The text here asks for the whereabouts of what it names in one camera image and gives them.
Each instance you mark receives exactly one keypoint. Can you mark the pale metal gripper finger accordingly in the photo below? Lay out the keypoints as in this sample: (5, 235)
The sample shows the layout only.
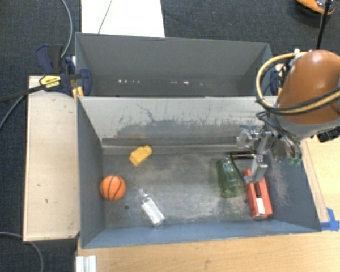
(258, 171)

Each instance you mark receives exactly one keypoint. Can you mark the black marker pen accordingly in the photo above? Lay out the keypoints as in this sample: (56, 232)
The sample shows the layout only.
(242, 155)

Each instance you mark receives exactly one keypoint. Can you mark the green clear glass cup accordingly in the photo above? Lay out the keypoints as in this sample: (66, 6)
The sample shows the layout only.
(229, 180)

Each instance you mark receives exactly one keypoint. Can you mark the red-brown flat block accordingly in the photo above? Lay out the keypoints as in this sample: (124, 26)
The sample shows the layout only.
(260, 203)

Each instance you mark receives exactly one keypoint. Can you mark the grey metal bin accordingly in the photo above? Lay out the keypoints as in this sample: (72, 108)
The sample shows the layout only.
(173, 197)

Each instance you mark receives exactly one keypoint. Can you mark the clear plastic bottle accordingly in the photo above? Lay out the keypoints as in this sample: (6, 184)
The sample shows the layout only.
(152, 212)

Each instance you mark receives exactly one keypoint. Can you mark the yellow block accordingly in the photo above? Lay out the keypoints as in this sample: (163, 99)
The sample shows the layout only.
(140, 155)

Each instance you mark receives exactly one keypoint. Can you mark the orange basketball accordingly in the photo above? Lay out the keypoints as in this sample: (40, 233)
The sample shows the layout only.
(112, 187)

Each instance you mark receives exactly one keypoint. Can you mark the pale wood board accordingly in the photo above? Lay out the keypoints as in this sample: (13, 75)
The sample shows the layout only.
(51, 163)

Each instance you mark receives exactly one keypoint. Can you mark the black cylinder on white bracket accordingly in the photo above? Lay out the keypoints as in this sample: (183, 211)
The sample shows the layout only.
(328, 136)

